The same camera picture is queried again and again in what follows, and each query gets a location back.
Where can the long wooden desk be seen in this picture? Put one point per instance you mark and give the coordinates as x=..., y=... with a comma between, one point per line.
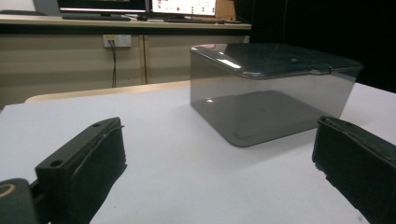
x=62, y=65

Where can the black keyboard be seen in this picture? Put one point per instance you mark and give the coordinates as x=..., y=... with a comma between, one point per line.
x=190, y=20

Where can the transparent grey plastic box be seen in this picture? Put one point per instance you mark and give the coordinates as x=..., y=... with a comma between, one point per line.
x=264, y=112

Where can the transparent grey box lid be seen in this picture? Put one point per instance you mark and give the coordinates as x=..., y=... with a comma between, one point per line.
x=280, y=59

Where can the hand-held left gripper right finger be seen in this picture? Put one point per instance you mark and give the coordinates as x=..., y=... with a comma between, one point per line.
x=358, y=161

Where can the grey laptop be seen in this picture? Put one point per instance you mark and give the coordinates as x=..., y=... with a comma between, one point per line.
x=46, y=6

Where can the white wall socket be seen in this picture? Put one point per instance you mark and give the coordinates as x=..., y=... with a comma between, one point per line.
x=123, y=40

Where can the dark screen monitor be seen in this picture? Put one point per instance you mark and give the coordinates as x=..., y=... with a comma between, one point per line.
x=102, y=3

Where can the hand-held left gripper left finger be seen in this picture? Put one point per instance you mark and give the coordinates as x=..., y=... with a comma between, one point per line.
x=77, y=168

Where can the brown cardboard box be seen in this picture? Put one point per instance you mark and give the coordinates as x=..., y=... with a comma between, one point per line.
x=225, y=9

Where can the bright screen monitor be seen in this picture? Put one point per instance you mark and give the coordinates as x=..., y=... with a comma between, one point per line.
x=183, y=6

